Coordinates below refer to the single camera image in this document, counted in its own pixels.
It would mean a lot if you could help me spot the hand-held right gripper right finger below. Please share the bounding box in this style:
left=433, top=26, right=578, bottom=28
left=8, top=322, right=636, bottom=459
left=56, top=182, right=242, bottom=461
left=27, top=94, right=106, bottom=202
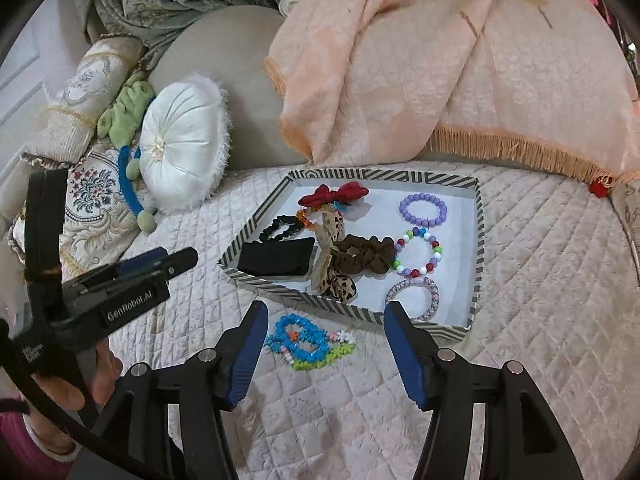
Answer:
left=382, top=301, right=576, bottom=480

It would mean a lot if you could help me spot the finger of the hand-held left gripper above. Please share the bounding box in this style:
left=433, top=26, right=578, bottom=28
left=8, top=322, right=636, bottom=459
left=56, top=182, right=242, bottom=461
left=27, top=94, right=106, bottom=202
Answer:
left=62, top=247, right=199, bottom=297
left=115, top=247, right=169, bottom=277

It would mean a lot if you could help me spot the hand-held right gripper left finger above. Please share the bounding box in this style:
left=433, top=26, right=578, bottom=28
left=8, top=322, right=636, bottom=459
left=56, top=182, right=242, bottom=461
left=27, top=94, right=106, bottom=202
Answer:
left=87, top=300, right=271, bottom=480

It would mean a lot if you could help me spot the blue bead bracelet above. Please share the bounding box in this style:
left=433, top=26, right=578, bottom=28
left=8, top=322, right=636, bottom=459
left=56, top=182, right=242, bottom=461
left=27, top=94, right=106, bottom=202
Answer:
left=264, top=312, right=331, bottom=366

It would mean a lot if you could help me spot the black scrunchie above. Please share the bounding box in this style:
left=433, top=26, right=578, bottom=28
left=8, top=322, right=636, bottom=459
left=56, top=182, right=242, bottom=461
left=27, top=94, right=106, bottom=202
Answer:
left=259, top=214, right=303, bottom=243

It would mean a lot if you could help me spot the striped cardboard tray box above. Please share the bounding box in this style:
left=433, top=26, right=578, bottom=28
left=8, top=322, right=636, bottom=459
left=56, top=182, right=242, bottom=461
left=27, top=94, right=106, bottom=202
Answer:
left=216, top=167, right=486, bottom=345

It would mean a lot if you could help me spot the brown scrunchie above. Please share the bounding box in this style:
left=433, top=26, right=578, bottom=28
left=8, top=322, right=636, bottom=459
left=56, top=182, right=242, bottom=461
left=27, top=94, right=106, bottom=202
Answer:
left=332, top=234, right=397, bottom=276

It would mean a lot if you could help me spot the multicolour round bead bracelet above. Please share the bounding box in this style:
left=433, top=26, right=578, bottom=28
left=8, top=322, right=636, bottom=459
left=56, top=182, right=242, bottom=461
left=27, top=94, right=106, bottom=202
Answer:
left=392, top=227, right=445, bottom=278

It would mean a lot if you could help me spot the leopard print ribbon bow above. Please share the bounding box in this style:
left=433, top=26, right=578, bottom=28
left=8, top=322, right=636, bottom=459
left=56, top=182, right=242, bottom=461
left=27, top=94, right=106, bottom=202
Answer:
left=310, top=207, right=358, bottom=303

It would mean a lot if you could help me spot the multicolour crystal bead bracelet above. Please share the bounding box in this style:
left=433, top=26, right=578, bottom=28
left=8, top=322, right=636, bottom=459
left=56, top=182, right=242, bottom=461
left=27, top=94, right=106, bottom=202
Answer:
left=295, top=199, right=351, bottom=235

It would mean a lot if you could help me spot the purple bead bracelet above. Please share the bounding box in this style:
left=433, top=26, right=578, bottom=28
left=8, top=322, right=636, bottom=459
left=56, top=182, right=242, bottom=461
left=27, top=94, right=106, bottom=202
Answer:
left=398, top=192, right=448, bottom=231

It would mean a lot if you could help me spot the red fabric bow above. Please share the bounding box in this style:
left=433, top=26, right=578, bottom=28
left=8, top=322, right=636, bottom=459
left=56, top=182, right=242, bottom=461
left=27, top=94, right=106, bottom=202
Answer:
left=297, top=180, right=370, bottom=208

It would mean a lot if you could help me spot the person's left hand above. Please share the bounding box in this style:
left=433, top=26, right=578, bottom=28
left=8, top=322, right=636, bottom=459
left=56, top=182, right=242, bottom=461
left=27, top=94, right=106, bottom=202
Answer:
left=30, top=340, right=123, bottom=413

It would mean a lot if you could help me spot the floral embroidered square cushion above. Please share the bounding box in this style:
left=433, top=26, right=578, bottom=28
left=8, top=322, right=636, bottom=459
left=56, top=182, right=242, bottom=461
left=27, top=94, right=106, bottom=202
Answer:
left=7, top=137, right=151, bottom=271

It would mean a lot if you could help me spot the black folded cloth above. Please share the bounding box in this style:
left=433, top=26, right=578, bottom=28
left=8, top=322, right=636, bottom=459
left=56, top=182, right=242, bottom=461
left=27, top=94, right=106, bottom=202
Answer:
left=236, top=237, right=317, bottom=277

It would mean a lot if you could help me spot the white round satin pillow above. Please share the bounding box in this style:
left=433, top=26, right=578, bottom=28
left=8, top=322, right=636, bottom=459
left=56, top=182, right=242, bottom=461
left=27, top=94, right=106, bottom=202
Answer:
left=137, top=74, right=232, bottom=210

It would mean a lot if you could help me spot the quilted beige bedspread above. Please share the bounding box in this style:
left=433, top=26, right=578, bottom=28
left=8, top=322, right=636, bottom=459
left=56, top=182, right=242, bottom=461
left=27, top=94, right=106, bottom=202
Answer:
left=107, top=160, right=640, bottom=480

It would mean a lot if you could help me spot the green plush toy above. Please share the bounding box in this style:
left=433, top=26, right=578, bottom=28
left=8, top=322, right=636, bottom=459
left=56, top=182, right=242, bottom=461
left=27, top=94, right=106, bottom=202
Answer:
left=96, top=71, right=158, bottom=235

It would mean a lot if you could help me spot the embroidered bolster cushion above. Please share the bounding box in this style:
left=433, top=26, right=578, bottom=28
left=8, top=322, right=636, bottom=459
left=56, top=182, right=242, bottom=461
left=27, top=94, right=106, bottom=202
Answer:
left=20, top=37, right=146, bottom=163

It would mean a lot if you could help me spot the floral beige bed skirt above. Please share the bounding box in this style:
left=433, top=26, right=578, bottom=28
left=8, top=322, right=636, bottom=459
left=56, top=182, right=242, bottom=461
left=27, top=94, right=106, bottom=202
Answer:
left=607, top=180, right=640, bottom=281

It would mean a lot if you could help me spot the peach fringed blanket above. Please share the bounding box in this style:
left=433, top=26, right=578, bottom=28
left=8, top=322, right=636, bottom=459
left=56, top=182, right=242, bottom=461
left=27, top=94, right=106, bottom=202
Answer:
left=265, top=0, right=640, bottom=188

